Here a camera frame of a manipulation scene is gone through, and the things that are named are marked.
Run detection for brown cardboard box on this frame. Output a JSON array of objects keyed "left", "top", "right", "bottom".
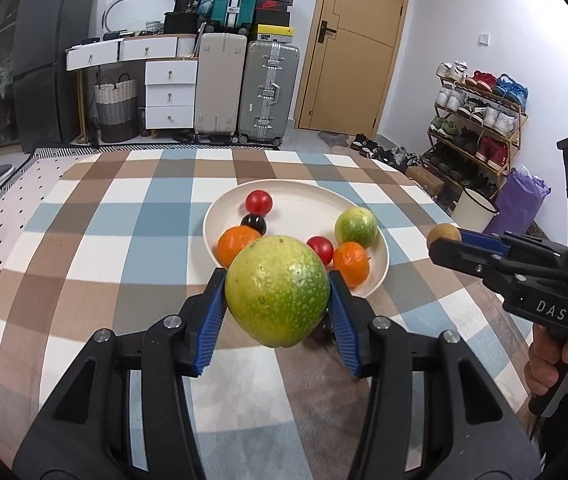
[{"left": 406, "top": 165, "right": 444, "bottom": 191}]

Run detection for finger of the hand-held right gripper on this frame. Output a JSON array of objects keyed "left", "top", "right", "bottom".
[
  {"left": 430, "top": 238, "right": 519, "bottom": 283},
  {"left": 458, "top": 229, "right": 568, "bottom": 261}
]

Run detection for large green mango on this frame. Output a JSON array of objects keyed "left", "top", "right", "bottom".
[{"left": 225, "top": 235, "right": 331, "bottom": 349}]

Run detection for silver suitcase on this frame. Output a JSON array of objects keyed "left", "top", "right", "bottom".
[{"left": 237, "top": 40, "right": 301, "bottom": 147}]

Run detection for wooden shoe rack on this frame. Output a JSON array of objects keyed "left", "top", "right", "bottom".
[{"left": 426, "top": 62, "right": 529, "bottom": 201}]

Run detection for pile of assorted shoes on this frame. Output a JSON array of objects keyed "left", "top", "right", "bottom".
[{"left": 351, "top": 132, "right": 419, "bottom": 168}]

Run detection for white bin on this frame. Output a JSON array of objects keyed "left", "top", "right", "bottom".
[{"left": 456, "top": 187, "right": 499, "bottom": 233}]

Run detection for red tomato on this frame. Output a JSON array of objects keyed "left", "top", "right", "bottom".
[
  {"left": 307, "top": 236, "right": 335, "bottom": 267},
  {"left": 245, "top": 189, "right": 273, "bottom": 215}
]

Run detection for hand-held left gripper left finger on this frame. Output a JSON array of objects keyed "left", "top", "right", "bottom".
[{"left": 11, "top": 267, "right": 228, "bottom": 480}]

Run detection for grey door mat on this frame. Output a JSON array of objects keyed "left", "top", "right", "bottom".
[{"left": 319, "top": 130, "right": 359, "bottom": 147}]

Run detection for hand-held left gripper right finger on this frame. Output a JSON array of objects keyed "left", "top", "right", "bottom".
[{"left": 328, "top": 270, "right": 544, "bottom": 480}]

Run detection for orange mandarin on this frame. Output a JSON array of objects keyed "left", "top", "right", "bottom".
[
  {"left": 333, "top": 242, "right": 370, "bottom": 283},
  {"left": 217, "top": 226, "right": 262, "bottom": 268}
]

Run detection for woven laundry basket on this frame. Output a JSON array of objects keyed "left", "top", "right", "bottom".
[{"left": 94, "top": 74, "right": 139, "bottom": 143}]

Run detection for person's right hand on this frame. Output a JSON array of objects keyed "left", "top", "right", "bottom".
[{"left": 524, "top": 327, "right": 568, "bottom": 401}]

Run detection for dark round plum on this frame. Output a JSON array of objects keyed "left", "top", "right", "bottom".
[{"left": 240, "top": 213, "right": 268, "bottom": 236}]

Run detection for black storage box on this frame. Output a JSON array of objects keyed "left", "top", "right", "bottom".
[{"left": 164, "top": 11, "right": 199, "bottom": 36}]

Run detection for rows of sneakers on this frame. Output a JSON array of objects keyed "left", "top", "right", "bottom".
[{"left": 428, "top": 60, "right": 529, "bottom": 191}]

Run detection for brown longan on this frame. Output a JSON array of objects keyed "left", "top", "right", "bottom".
[{"left": 426, "top": 223, "right": 462, "bottom": 251}]

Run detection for purple bag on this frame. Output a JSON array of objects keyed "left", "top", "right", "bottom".
[{"left": 494, "top": 165, "right": 552, "bottom": 236}]

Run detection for dotted rug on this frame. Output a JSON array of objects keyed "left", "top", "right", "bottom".
[{"left": 0, "top": 145, "right": 95, "bottom": 231}]

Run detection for beige suitcase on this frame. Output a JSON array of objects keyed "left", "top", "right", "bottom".
[{"left": 194, "top": 31, "right": 249, "bottom": 142}]

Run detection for dark grey fridge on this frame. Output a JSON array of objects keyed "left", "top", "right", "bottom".
[{"left": 12, "top": 0, "right": 97, "bottom": 153}]

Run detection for large green citrus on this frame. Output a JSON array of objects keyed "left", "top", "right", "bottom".
[{"left": 334, "top": 207, "right": 379, "bottom": 249}]

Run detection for wooden door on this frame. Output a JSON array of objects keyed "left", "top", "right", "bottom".
[{"left": 298, "top": 0, "right": 413, "bottom": 136}]

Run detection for white drawer desk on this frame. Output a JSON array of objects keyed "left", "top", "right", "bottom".
[{"left": 65, "top": 32, "right": 199, "bottom": 143}]

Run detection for cream round plate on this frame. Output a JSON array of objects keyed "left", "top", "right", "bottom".
[{"left": 203, "top": 179, "right": 391, "bottom": 300}]

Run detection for yellow and black shoe box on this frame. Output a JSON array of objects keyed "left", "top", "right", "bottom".
[{"left": 255, "top": 25, "right": 295, "bottom": 43}]

